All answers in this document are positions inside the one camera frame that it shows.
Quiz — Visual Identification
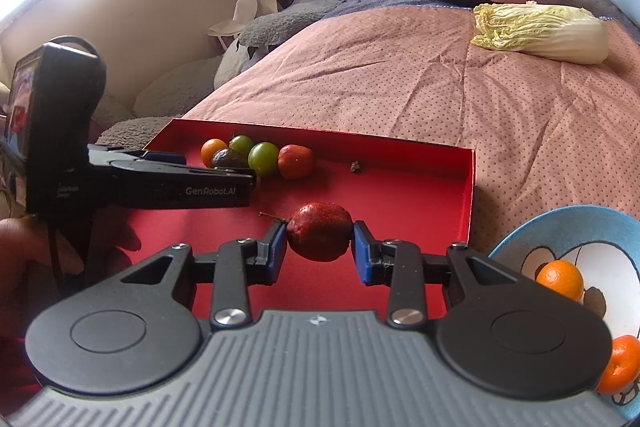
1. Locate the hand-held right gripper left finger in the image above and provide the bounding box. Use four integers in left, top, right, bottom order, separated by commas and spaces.
89, 221, 289, 331

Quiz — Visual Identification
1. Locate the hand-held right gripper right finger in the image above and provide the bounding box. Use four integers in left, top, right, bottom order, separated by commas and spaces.
351, 221, 542, 328

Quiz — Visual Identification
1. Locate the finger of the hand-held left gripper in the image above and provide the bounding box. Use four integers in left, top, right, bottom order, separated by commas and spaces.
116, 149, 190, 168

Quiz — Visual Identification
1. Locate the red hawthorn fruit with stem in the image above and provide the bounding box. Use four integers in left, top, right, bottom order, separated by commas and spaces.
259, 202, 354, 263

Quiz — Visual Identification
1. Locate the red shallow box tray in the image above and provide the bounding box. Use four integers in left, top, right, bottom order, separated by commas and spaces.
120, 118, 475, 323

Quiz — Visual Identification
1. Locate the blue cartoon plate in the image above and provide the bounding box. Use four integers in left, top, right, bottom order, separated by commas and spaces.
487, 205, 640, 421

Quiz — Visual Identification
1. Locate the mandarin orange with stem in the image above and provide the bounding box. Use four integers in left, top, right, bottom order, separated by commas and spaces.
596, 335, 640, 396

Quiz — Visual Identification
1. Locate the person's left hand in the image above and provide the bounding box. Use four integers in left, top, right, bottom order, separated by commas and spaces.
0, 216, 86, 339

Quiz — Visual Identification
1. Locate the orange cherry tomato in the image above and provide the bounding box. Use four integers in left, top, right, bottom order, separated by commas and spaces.
201, 138, 230, 168

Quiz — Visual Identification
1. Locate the dark brown tomato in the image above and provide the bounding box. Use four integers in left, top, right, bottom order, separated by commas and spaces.
210, 148, 250, 170

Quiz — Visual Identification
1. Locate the green tomato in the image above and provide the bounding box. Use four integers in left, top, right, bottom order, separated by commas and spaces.
247, 142, 281, 178
229, 135, 256, 160

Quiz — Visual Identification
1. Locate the grey plush toy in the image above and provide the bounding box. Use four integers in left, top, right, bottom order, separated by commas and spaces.
95, 0, 392, 148

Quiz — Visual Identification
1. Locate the pink dotted quilt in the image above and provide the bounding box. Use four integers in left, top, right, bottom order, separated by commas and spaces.
95, 4, 640, 259

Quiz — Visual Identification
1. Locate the napa cabbage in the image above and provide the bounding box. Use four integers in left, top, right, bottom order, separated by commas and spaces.
472, 3, 610, 66

